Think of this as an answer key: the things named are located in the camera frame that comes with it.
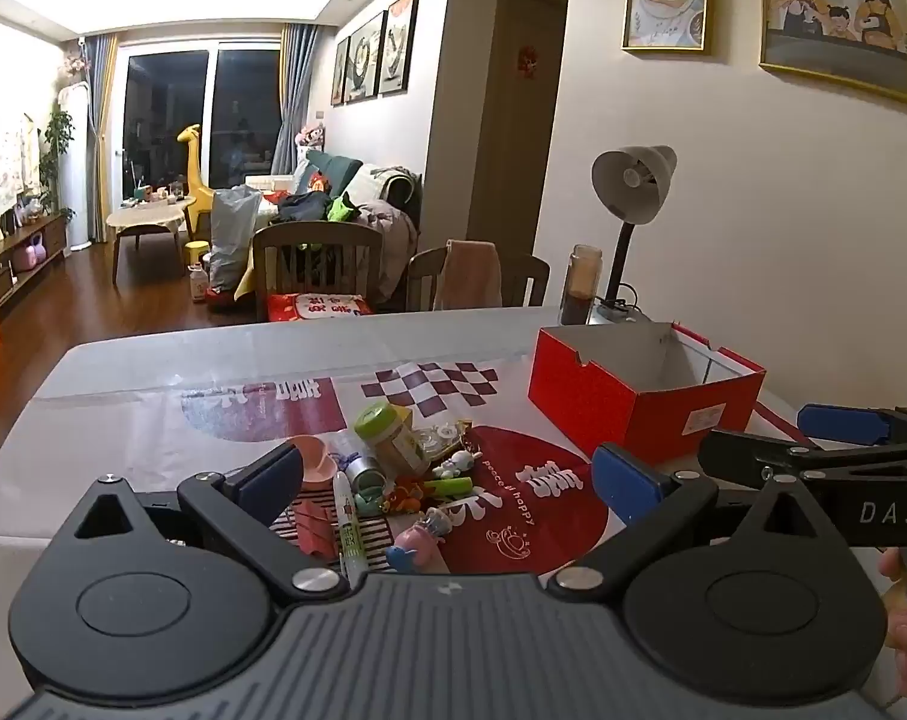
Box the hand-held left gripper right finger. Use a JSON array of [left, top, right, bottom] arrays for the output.
[[547, 442, 848, 605]]

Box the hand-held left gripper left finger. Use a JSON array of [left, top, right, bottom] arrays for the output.
[[74, 441, 349, 605]]

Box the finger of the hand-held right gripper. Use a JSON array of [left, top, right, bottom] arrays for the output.
[[697, 427, 907, 485], [797, 403, 907, 447]]

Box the pink heart-shaped dish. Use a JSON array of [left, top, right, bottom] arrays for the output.
[[286, 435, 334, 496]]

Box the red binder clip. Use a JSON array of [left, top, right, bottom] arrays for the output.
[[273, 499, 342, 563]]

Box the red cardboard box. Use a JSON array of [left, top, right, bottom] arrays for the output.
[[528, 321, 767, 466]]

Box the white glue pen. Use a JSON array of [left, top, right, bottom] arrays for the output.
[[331, 469, 369, 586]]

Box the small cylindrical tin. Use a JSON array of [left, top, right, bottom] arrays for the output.
[[344, 454, 387, 496]]

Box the blue bird toy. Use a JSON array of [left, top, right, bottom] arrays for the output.
[[385, 544, 439, 575]]

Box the pink pig toy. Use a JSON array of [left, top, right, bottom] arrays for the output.
[[393, 506, 454, 552]]

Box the green highlighter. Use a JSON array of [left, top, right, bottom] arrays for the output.
[[423, 474, 475, 503]]

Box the person's right hand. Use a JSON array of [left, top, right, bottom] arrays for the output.
[[877, 547, 907, 706]]

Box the green-lid jar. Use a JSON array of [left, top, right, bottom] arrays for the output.
[[353, 401, 432, 477]]

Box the orange toy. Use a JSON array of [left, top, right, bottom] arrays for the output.
[[382, 476, 432, 515]]

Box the white figurine toy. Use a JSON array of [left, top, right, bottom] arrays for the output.
[[432, 450, 484, 479]]

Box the red printed bag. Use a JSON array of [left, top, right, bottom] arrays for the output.
[[265, 291, 375, 323]]

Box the glass jar with brown powder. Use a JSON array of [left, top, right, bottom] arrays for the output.
[[558, 244, 604, 327]]

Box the wooden chair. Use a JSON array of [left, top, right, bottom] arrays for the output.
[[252, 221, 385, 323], [404, 240, 552, 314]]

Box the grey plastic bag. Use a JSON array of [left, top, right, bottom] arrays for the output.
[[209, 184, 263, 293]]

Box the pink towel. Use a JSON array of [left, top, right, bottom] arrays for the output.
[[433, 238, 504, 311]]

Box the pink puffer jacket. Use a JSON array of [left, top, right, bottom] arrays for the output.
[[378, 206, 422, 297]]

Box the pile of clothes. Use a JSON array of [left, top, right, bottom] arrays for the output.
[[269, 191, 364, 226]]

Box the wooden coffee table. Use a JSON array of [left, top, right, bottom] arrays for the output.
[[106, 195, 197, 284]]

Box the grey desk lamp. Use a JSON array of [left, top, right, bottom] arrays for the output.
[[588, 144, 679, 325]]

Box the green cushion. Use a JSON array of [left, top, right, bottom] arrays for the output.
[[307, 150, 364, 196]]

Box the grey sofa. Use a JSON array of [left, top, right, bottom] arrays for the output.
[[239, 150, 424, 301]]

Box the yellow giraffe toy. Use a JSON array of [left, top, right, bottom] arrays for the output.
[[175, 124, 218, 241]]

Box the pink kettlebell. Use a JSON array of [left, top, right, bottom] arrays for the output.
[[12, 235, 47, 273]]

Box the wooden cabinet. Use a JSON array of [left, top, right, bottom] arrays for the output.
[[0, 211, 71, 316]]

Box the brown wooden door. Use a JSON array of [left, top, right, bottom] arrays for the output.
[[466, 0, 567, 248]]

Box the white standing air conditioner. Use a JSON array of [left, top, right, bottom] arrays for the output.
[[57, 82, 94, 248]]

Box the sliding glass door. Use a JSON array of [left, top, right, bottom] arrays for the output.
[[119, 41, 285, 200]]

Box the grey and yellow curtain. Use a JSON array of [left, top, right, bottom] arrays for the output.
[[271, 22, 319, 177], [85, 34, 118, 245]]

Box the green potted plant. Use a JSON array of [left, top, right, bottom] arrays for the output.
[[39, 109, 75, 215]]

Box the gold framed family picture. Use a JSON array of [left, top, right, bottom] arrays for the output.
[[758, 0, 907, 104]]

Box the black framed picture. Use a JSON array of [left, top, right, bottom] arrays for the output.
[[378, 0, 421, 97], [344, 11, 388, 104]]

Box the wall tapestry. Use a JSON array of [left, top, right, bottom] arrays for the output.
[[0, 116, 41, 226]]

